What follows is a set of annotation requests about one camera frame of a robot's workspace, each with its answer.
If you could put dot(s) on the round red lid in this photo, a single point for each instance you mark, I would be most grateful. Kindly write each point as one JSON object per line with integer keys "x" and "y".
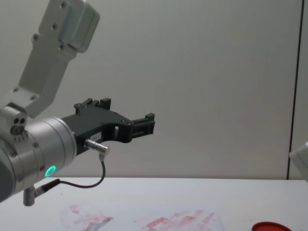
{"x": 272, "y": 227}

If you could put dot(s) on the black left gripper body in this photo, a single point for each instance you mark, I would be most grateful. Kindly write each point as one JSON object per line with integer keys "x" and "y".
{"x": 96, "y": 124}

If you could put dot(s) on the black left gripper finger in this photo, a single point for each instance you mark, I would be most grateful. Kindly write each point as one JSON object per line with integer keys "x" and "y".
{"x": 89, "y": 104}
{"x": 139, "y": 126}

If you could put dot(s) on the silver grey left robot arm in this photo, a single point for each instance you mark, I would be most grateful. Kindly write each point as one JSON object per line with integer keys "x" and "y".
{"x": 48, "y": 142}

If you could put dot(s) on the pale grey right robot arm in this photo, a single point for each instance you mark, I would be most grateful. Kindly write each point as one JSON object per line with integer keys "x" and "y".
{"x": 300, "y": 160}

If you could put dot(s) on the white sheet with red stains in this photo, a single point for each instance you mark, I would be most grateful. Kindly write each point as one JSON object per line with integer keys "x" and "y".
{"x": 144, "y": 219}

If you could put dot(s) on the white table cloth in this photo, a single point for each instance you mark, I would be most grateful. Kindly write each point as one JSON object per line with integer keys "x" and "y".
{"x": 168, "y": 192}

